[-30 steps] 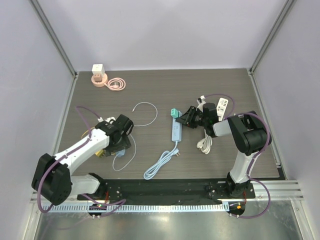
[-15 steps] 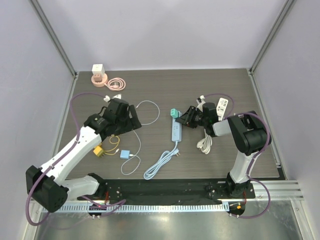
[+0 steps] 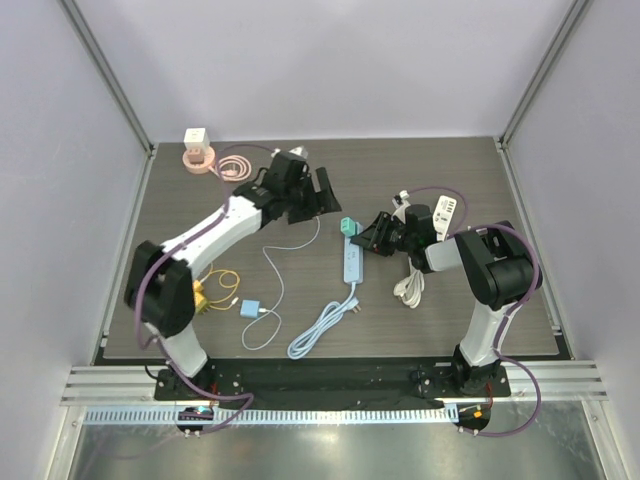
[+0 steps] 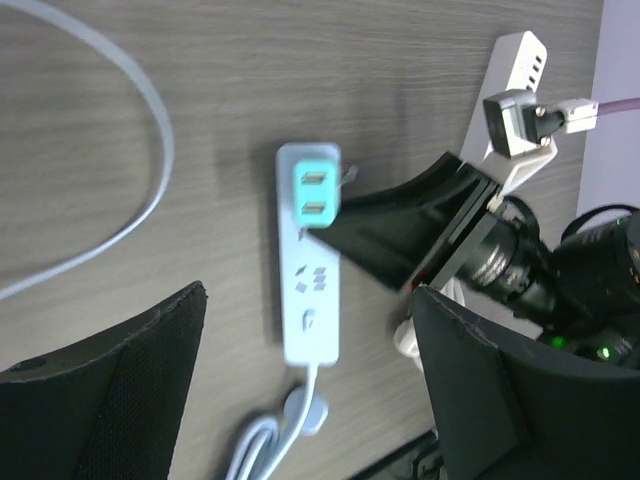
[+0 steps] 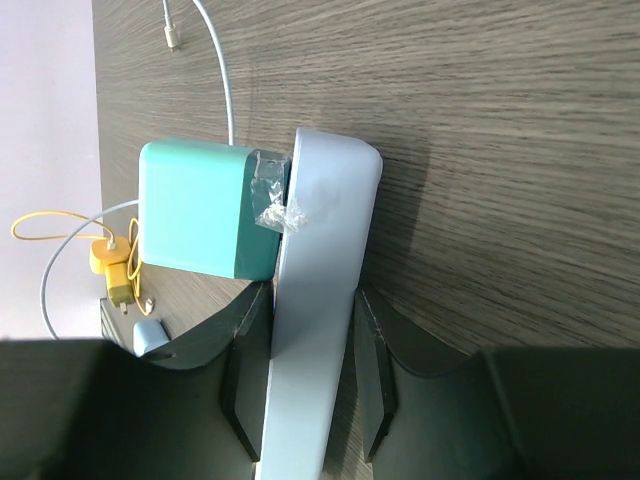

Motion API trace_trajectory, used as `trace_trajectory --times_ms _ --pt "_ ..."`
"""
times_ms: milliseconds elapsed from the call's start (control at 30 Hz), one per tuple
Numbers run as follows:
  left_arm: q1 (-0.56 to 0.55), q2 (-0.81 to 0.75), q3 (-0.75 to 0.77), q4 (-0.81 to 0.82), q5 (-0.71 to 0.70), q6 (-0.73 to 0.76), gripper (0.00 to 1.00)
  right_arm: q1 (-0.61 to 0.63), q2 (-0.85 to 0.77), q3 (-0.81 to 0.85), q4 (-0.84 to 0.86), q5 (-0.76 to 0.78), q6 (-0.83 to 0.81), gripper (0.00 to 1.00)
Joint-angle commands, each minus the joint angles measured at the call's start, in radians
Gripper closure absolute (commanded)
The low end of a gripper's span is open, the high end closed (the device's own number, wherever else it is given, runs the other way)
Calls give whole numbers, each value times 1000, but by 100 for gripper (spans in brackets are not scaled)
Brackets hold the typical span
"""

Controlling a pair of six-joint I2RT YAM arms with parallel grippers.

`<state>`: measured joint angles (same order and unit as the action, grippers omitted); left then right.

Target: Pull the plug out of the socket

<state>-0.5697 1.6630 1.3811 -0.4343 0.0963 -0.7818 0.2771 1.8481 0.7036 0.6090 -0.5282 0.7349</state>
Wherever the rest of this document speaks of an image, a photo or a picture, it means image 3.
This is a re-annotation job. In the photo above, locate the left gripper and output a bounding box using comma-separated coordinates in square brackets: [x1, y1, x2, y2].
[283, 168, 341, 225]

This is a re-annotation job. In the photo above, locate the green plug adapter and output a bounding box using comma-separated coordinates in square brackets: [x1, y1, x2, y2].
[340, 217, 361, 238]

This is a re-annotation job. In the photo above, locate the white power strip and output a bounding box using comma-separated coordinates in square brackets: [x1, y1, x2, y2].
[393, 195, 458, 309]

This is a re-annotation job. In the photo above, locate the blue power strip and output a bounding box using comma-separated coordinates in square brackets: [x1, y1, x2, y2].
[287, 236, 364, 360]

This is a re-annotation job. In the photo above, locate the pink round socket base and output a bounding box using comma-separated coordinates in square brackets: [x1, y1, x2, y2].
[182, 147, 252, 183]

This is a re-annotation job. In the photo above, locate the blue charger with white cable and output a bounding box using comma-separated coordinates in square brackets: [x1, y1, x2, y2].
[240, 217, 321, 352]

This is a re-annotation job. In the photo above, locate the yellow charger with cable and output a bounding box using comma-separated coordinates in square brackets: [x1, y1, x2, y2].
[192, 264, 240, 314]

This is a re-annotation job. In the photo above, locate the yellow dual USB adapter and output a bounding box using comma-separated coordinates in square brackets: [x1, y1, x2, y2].
[194, 292, 210, 314]

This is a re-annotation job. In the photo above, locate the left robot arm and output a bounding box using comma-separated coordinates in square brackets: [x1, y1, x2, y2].
[124, 150, 342, 400]

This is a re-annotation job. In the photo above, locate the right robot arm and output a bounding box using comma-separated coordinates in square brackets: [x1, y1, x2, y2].
[352, 204, 542, 396]

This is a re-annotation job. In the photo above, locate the white cube adapter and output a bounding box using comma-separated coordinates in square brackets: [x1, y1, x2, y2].
[183, 128, 210, 152]

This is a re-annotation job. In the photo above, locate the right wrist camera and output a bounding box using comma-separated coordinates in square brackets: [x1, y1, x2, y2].
[392, 190, 410, 216]

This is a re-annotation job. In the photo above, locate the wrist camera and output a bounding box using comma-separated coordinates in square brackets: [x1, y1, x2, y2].
[392, 190, 410, 216]
[284, 146, 308, 161]

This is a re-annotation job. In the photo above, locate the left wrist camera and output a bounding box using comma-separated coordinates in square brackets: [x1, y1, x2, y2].
[284, 146, 308, 161]

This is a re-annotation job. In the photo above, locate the white cable duct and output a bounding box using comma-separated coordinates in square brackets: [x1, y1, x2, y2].
[84, 404, 459, 426]

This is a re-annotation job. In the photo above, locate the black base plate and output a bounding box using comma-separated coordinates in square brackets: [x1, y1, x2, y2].
[152, 357, 512, 401]

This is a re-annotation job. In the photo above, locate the aluminium frame rail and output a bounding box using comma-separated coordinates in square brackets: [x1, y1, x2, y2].
[61, 361, 607, 411]

